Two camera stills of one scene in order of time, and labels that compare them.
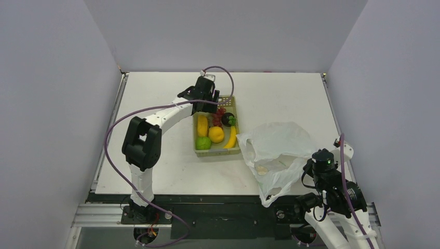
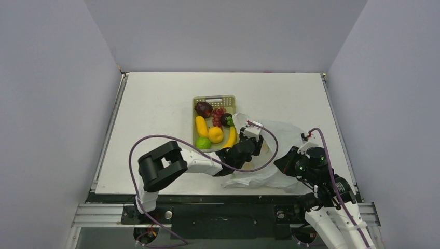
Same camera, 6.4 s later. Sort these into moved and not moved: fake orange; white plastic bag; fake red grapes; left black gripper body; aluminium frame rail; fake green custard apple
Moved: white plastic bag; left black gripper body
Not moved: fake green custard apple; fake red grapes; aluminium frame rail; fake orange
